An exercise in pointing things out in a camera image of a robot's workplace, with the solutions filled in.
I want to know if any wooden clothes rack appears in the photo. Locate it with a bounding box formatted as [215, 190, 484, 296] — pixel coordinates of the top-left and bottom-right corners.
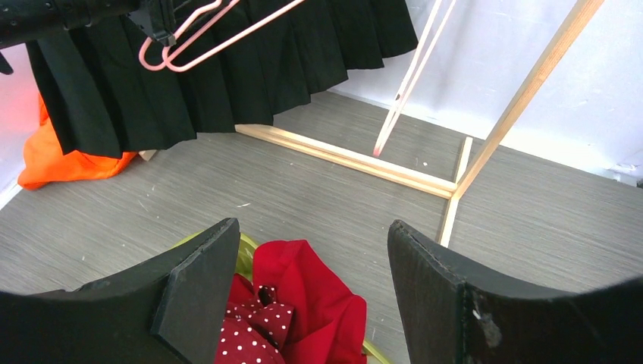
[138, 0, 607, 248]

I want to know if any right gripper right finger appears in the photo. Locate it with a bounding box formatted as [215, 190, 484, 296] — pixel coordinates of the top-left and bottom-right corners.
[387, 220, 642, 363]

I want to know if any dark red polka dot garment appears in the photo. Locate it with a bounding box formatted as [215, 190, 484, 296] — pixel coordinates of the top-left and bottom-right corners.
[215, 277, 294, 364]

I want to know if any orange garment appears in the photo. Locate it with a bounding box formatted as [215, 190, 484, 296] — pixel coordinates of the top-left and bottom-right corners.
[17, 97, 139, 190]

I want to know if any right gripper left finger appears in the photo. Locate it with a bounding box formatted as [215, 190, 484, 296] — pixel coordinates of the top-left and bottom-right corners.
[1, 218, 240, 363]

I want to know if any pink hanger of red garment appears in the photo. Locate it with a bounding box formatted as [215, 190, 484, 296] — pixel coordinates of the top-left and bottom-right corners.
[373, 0, 457, 157]

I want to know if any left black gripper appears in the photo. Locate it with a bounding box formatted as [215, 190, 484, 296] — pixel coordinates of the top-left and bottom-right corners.
[1, 0, 176, 59]

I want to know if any black garment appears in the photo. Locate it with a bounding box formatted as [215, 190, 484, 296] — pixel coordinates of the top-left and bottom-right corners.
[26, 0, 418, 158]

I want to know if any plain red garment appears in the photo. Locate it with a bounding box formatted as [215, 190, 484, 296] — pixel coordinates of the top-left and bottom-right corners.
[226, 239, 369, 364]

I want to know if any olive green plastic basket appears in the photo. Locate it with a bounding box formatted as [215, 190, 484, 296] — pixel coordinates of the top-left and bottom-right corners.
[173, 231, 393, 364]

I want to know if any pink hanger of dotted garment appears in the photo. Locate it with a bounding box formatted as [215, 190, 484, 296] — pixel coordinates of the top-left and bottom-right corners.
[138, 0, 307, 74]

